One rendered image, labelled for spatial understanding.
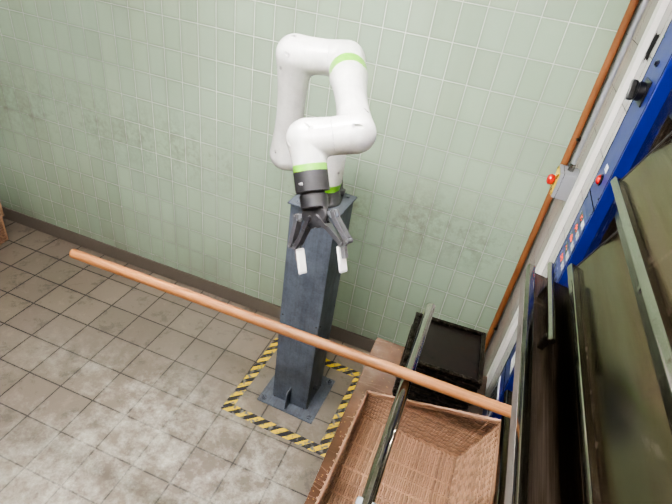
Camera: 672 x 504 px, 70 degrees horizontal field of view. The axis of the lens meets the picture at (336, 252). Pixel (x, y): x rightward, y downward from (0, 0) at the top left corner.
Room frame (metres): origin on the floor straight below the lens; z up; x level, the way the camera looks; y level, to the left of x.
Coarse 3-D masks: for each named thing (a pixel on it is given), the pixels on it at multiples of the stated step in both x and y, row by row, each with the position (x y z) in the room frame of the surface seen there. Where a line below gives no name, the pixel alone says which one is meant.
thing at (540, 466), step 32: (544, 320) 0.94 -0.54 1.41; (544, 352) 0.83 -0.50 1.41; (544, 384) 0.73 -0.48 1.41; (512, 416) 0.63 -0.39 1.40; (544, 416) 0.64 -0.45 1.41; (576, 416) 0.67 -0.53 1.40; (512, 448) 0.55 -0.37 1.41; (544, 448) 0.57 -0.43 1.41; (576, 448) 0.59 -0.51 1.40; (512, 480) 0.49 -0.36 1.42; (544, 480) 0.50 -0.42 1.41; (576, 480) 0.52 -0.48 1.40
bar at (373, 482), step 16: (432, 304) 1.23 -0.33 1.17; (416, 336) 1.07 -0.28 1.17; (416, 352) 1.00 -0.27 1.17; (400, 384) 0.88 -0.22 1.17; (400, 400) 0.82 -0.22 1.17; (400, 416) 0.78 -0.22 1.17; (384, 432) 0.72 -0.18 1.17; (384, 448) 0.68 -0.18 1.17; (384, 464) 0.64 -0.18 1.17; (368, 480) 0.60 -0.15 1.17; (368, 496) 0.56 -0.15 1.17
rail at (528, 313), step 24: (528, 264) 1.15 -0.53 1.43; (528, 288) 1.03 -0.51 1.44; (528, 312) 0.93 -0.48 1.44; (528, 336) 0.84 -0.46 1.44; (528, 360) 0.76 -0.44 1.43; (528, 384) 0.69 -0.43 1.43; (528, 408) 0.63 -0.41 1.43; (528, 432) 0.58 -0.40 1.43; (528, 456) 0.53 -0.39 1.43; (528, 480) 0.48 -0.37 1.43
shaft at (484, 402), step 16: (80, 256) 1.15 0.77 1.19; (112, 272) 1.12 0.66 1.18; (128, 272) 1.11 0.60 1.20; (160, 288) 1.08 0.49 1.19; (176, 288) 1.07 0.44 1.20; (208, 304) 1.03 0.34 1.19; (224, 304) 1.04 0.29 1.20; (256, 320) 1.00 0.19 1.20; (272, 320) 1.00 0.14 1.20; (288, 336) 0.97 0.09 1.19; (304, 336) 0.96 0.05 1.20; (336, 352) 0.93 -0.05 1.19; (352, 352) 0.93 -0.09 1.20; (384, 368) 0.90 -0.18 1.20; (400, 368) 0.90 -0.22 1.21; (432, 384) 0.87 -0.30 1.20; (448, 384) 0.87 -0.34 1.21; (464, 400) 0.84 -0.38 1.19; (480, 400) 0.84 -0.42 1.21; (496, 400) 0.84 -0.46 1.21
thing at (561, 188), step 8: (560, 168) 1.72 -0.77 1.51; (576, 168) 1.74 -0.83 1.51; (560, 176) 1.67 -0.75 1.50; (568, 176) 1.66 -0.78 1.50; (576, 176) 1.66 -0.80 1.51; (552, 184) 1.72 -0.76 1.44; (560, 184) 1.67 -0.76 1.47; (568, 184) 1.66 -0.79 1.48; (552, 192) 1.67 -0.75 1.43; (560, 192) 1.66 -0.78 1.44; (568, 192) 1.66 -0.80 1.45
